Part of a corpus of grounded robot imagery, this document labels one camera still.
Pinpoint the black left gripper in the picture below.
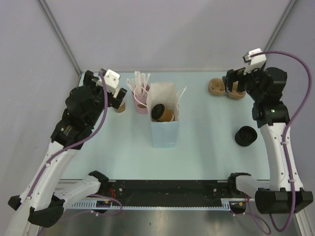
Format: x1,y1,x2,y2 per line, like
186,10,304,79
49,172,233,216
83,70,126,126

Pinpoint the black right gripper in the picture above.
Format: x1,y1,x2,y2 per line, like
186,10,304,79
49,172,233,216
222,64,264,101

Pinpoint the single brown paper cup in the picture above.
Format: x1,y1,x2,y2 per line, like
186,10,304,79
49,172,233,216
157,108,175,122

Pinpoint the white and blue paper bag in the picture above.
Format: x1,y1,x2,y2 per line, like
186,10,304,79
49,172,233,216
147,82,187,148

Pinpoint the black plastic cup lid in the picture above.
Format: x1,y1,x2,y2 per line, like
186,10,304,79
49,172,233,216
151,104,165,120

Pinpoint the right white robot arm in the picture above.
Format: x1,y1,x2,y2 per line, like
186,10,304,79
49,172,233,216
223,67,314,214

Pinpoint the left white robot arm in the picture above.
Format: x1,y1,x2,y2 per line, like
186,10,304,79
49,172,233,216
6,69,126,236

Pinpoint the stack of brown paper cups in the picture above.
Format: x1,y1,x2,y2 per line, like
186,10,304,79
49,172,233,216
114,100,126,113

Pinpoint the pink straw holder cup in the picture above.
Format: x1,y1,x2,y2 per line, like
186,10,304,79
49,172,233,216
131,85,150,115

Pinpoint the bundle of wrapped white straws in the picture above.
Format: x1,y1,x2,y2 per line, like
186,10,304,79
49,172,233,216
126,71,151,98

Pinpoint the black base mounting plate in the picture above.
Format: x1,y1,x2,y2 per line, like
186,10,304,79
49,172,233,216
97,180,245,207

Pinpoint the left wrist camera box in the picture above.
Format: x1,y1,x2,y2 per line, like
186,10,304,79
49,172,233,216
100,69,120,93

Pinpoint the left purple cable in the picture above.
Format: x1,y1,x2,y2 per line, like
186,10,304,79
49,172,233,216
27,70,123,222

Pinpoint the purple cable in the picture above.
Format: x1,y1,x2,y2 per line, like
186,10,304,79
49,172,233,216
246,50,312,233
27,70,123,222

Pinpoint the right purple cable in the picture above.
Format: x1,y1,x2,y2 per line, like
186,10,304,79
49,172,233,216
246,50,312,233

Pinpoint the aluminium frame rail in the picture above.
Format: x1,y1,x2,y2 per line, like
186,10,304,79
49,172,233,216
35,179,303,211

